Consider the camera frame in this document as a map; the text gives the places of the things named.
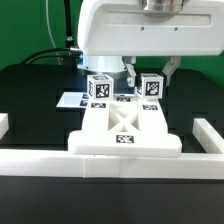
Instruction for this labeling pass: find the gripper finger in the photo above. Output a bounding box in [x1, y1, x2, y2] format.
[162, 56, 181, 85]
[122, 56, 136, 87]

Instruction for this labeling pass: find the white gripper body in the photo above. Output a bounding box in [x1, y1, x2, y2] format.
[77, 0, 224, 56]

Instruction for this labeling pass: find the white chair back frame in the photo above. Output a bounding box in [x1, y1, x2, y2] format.
[68, 96, 182, 158]

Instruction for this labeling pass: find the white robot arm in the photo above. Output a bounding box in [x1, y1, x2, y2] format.
[77, 0, 224, 85]

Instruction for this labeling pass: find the white sheet with tags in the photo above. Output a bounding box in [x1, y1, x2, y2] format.
[57, 92, 88, 108]

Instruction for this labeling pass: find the white block at left edge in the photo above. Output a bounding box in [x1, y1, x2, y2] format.
[0, 113, 9, 140]

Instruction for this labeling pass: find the white U-shaped obstacle fence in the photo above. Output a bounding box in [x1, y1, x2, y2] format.
[0, 118, 224, 180]

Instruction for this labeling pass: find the black vertical cable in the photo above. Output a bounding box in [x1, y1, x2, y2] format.
[63, 0, 75, 51]

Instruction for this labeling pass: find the black cable thick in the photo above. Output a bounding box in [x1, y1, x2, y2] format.
[21, 46, 82, 64]

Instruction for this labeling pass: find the white thin cable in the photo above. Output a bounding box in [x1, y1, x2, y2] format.
[45, 0, 63, 66]

